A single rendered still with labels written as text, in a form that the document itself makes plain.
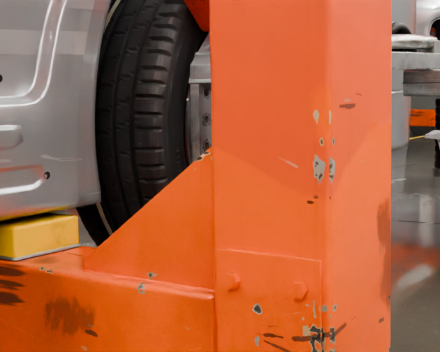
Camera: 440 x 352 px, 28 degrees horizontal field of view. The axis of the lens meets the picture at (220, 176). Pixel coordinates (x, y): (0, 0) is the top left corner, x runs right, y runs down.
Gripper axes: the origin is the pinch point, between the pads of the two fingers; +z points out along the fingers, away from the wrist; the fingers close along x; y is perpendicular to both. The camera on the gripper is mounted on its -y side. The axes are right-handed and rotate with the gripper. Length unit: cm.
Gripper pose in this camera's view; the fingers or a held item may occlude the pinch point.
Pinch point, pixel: (435, 132)
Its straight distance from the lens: 171.4
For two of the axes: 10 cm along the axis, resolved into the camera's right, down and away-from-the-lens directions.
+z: -8.1, -0.5, 5.8
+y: 0.2, 9.9, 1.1
